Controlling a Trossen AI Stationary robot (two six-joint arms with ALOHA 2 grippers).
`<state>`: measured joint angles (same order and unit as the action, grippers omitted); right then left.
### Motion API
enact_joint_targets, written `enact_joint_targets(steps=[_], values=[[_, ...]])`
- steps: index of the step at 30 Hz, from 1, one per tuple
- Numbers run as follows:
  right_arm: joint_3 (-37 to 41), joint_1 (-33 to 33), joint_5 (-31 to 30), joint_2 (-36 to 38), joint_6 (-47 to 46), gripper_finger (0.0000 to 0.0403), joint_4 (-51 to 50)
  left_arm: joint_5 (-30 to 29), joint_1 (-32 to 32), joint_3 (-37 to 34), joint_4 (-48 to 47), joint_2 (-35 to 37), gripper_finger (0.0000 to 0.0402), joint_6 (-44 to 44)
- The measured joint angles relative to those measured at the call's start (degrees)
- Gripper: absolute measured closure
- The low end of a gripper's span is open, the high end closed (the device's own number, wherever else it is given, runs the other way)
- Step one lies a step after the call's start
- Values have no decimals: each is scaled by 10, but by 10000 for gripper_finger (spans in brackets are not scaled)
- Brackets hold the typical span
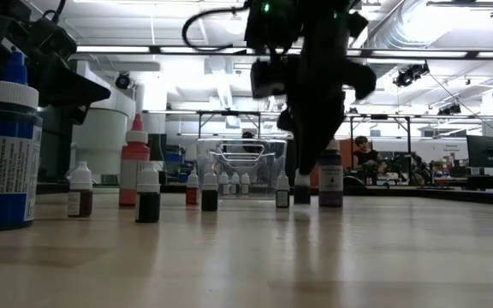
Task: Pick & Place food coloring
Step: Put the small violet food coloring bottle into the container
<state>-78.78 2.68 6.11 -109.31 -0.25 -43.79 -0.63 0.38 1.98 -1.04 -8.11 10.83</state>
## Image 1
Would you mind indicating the small red dropper bottle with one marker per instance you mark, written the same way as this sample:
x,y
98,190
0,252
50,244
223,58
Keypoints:
x,y
192,194

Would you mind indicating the blue storage crates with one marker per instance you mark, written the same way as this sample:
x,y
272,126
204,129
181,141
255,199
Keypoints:
x,y
173,158

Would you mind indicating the small dark green dropper bottle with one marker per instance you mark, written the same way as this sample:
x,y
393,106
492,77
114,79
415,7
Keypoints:
x,y
148,205

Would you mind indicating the black overhead gantry bar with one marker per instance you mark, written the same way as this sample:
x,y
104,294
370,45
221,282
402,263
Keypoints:
x,y
154,49

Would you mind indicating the clear plastic bin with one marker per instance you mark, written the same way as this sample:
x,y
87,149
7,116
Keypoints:
x,y
268,162

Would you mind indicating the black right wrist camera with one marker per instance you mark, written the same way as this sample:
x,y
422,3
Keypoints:
x,y
269,79

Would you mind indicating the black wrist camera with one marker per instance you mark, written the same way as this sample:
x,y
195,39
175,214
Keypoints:
x,y
54,40
269,79

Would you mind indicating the black ceiling camera cluster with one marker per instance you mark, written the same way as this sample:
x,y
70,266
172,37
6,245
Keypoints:
x,y
409,76

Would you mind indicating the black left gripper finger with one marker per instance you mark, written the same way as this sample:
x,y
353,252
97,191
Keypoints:
x,y
79,87

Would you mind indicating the large purple food coloring bottle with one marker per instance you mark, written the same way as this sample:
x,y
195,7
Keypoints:
x,y
330,179

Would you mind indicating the orange fabric partition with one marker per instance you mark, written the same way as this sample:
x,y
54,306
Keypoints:
x,y
346,149

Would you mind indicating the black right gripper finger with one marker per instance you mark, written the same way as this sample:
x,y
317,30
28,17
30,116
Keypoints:
x,y
304,137
328,120

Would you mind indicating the small teal dropper bottle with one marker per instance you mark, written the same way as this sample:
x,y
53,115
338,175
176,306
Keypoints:
x,y
282,197

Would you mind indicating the black computer monitor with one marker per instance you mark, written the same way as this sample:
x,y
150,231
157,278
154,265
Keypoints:
x,y
486,152

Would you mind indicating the large blue food coloring bottle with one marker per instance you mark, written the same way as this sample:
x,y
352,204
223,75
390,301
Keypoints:
x,y
7,171

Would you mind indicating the small brown dropper bottle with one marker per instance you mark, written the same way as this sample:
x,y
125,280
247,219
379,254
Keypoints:
x,y
79,201

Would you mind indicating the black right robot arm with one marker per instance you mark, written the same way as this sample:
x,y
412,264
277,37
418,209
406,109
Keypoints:
x,y
280,25

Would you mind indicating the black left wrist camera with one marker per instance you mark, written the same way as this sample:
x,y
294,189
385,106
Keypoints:
x,y
54,40

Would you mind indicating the black ceiling spotlight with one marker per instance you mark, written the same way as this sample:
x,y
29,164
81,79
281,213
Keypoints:
x,y
122,80

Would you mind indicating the silver ventilation duct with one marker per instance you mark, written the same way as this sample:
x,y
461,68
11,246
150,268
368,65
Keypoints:
x,y
400,25

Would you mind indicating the large red food coloring bottle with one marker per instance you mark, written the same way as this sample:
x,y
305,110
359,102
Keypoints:
x,y
132,154

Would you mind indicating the person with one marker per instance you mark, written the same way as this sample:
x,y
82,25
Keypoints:
x,y
366,158
248,136

